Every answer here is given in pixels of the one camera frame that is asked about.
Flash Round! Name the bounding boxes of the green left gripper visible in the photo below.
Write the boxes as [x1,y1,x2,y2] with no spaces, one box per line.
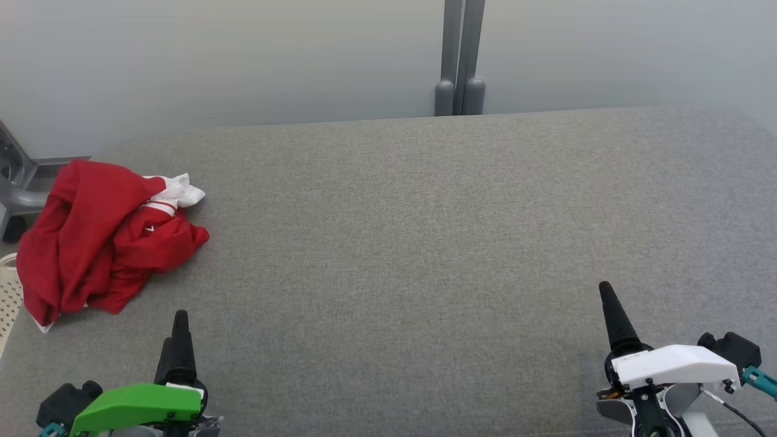
[69,310,210,437]

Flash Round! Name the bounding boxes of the red shorts with white stripe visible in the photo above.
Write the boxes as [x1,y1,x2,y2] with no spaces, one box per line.
[16,159,166,334]

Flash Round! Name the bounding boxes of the grey wheeled metal stand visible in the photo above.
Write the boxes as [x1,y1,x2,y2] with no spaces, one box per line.
[0,118,92,243]

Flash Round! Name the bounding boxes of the grey partition post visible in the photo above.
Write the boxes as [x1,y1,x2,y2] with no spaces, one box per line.
[453,0,487,116]
[434,0,465,117]

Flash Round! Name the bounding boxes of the right arm cable, teal plug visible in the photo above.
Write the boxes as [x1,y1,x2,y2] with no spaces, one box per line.
[704,365,777,437]

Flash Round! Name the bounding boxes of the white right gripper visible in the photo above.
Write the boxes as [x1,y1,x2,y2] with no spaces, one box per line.
[598,280,742,390]

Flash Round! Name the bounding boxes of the cream perforated laundry basket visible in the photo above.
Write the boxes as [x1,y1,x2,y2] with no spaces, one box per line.
[0,253,24,360]

